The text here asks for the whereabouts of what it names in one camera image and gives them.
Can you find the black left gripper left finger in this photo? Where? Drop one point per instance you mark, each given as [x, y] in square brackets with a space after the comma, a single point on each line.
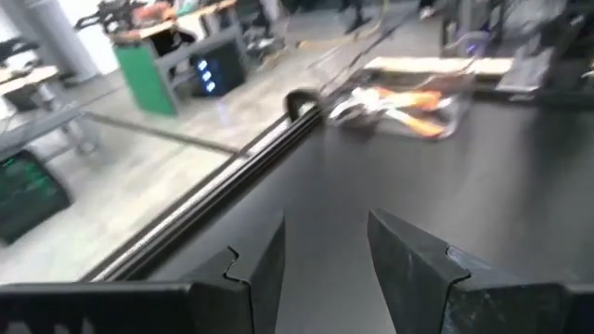
[267, 287]

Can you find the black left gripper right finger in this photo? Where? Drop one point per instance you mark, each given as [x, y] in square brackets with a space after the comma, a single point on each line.
[417, 287]

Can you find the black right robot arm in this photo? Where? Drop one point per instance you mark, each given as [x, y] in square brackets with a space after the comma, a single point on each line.
[577, 37]

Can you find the black idle robot arm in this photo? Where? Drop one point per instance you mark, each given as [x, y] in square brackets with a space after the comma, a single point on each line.
[107, 11]

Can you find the clear plastic bin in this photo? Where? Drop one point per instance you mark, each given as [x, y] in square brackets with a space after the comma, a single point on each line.
[457, 116]

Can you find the black computer blue lights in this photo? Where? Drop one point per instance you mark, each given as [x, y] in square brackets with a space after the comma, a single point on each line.
[227, 69]

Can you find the green panelled workbench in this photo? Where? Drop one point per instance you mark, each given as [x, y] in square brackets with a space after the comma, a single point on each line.
[144, 79]

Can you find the black mesh computer case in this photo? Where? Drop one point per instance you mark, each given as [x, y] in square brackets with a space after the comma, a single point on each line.
[28, 199]

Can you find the grey metal table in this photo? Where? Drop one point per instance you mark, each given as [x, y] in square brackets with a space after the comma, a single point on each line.
[46, 123]

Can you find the white round pillar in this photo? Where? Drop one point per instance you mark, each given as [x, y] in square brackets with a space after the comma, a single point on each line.
[55, 37]

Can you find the black curved bracket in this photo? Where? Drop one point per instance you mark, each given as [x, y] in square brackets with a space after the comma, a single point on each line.
[291, 99]

